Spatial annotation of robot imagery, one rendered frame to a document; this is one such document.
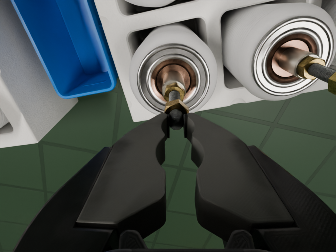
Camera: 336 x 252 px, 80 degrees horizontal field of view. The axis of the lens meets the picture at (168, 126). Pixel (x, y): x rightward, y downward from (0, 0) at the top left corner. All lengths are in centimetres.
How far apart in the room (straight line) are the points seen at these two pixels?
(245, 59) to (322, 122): 46
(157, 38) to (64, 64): 27
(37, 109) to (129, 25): 23
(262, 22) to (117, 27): 16
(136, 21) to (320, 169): 66
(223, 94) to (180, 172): 37
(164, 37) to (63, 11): 32
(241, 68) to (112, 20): 16
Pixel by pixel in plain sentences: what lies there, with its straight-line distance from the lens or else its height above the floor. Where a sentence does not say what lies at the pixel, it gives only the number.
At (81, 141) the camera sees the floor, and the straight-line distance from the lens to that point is 61.
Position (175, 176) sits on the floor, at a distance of 64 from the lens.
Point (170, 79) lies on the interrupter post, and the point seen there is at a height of 28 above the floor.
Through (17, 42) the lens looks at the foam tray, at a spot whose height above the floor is 11.
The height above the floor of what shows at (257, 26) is 24.
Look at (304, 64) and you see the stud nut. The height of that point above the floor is 29.
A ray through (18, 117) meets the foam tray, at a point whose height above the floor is 18.
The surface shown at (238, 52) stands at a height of 24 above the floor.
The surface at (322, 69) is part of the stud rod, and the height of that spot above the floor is 30.
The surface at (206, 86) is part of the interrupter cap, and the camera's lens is 22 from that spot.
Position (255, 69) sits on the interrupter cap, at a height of 25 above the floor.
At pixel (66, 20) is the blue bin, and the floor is 0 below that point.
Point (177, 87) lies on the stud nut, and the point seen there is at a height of 29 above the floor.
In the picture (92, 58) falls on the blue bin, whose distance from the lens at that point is 49.
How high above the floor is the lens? 46
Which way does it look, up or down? 60 degrees down
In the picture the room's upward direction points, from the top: 179 degrees counter-clockwise
